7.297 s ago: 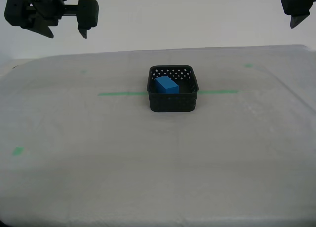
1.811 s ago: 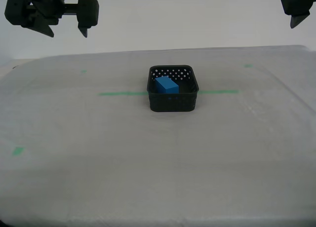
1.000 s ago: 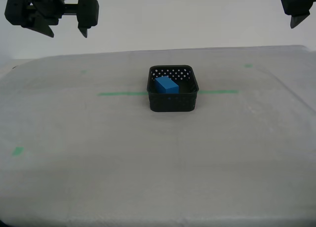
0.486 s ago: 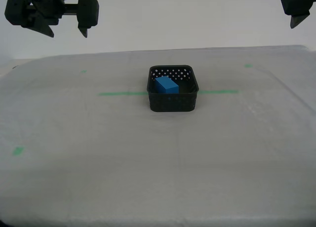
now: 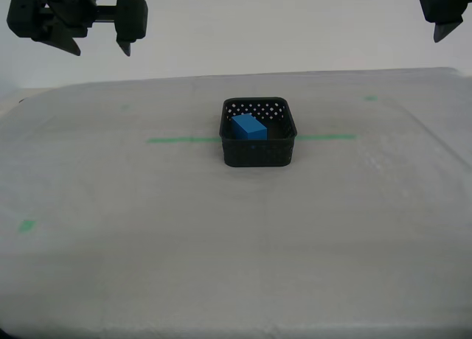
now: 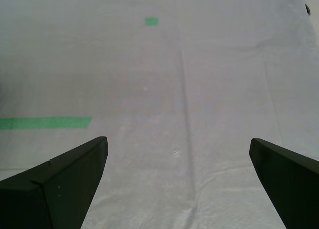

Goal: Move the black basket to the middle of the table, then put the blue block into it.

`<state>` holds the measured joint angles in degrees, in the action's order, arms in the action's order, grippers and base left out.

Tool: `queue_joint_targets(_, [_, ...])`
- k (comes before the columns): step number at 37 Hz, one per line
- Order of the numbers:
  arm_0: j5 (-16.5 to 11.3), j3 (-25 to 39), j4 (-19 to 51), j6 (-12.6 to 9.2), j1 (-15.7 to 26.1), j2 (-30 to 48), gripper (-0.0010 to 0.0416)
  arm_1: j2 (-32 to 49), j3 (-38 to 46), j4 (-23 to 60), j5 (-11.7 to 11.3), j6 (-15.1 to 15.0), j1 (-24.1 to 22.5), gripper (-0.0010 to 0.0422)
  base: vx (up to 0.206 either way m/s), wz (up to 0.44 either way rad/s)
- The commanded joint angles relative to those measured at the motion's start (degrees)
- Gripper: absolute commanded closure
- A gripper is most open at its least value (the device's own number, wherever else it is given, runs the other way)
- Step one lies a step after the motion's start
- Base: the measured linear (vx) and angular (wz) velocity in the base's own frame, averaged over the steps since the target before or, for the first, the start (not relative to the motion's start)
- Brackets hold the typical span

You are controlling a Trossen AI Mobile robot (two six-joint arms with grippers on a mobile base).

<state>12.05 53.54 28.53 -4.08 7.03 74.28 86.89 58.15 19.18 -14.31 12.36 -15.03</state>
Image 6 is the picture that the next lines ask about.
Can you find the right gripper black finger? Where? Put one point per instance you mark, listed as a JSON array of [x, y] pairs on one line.
[[57, 189], [291, 186]]

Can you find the long green tape strip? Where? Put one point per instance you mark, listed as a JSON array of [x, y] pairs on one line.
[[45, 123]]

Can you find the small green tape mark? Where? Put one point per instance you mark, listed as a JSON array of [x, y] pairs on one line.
[[151, 21]]

